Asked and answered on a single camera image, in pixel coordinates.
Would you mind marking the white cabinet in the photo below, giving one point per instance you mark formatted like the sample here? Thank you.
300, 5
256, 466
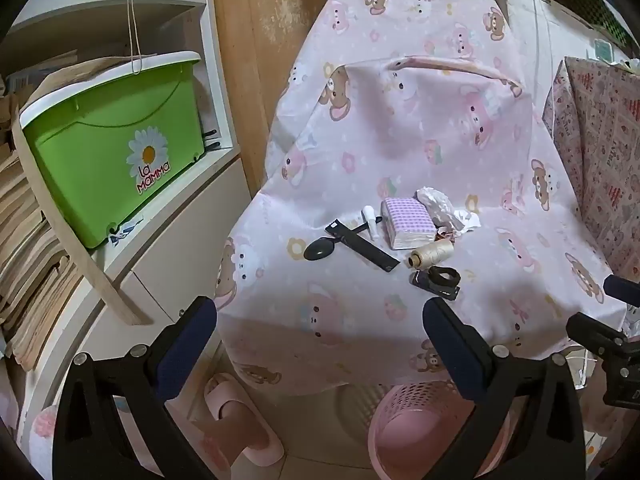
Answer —
550, 25

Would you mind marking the wooden door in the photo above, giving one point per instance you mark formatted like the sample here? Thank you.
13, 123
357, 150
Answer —
260, 35

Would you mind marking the stack of brown paper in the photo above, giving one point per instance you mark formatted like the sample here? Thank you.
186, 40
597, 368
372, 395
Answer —
30, 260

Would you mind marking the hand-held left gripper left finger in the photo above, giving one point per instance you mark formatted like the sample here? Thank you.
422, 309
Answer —
187, 341

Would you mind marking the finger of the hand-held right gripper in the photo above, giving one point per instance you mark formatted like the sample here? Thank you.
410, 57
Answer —
622, 288
592, 332

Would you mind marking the white shelf unit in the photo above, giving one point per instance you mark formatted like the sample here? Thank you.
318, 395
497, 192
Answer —
165, 240

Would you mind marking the black plastic strip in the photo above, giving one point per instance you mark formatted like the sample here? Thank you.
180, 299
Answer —
375, 256

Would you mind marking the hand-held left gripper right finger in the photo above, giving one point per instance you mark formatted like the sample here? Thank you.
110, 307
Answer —
450, 346

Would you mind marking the pink cartoon print blanket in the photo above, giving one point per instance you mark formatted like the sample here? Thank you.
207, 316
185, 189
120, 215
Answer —
400, 135

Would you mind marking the black plastic spoon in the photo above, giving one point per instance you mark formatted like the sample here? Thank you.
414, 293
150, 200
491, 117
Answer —
316, 251

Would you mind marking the green plastic storage box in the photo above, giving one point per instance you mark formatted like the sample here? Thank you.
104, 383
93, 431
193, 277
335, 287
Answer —
100, 170

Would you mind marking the white tissue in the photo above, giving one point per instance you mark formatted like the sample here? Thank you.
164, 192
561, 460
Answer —
440, 205

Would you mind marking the pink perforated plastic basket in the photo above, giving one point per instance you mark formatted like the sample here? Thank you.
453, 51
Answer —
415, 435

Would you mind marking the beige thread spool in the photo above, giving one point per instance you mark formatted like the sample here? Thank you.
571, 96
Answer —
431, 254

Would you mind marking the flat brown paper bag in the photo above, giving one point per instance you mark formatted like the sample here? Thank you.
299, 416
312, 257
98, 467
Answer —
75, 75

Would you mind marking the strawberry print quilt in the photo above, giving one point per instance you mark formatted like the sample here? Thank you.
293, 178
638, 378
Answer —
610, 160

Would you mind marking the pink slipper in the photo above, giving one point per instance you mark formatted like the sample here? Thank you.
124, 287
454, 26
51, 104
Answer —
235, 410

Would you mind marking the small white tube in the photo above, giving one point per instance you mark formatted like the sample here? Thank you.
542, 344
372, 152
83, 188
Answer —
367, 217

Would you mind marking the purple checked tissue pack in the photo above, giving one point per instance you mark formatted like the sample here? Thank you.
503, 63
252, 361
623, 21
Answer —
405, 220

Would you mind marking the small printed wrapper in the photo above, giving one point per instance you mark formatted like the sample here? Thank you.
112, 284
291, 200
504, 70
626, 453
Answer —
444, 235

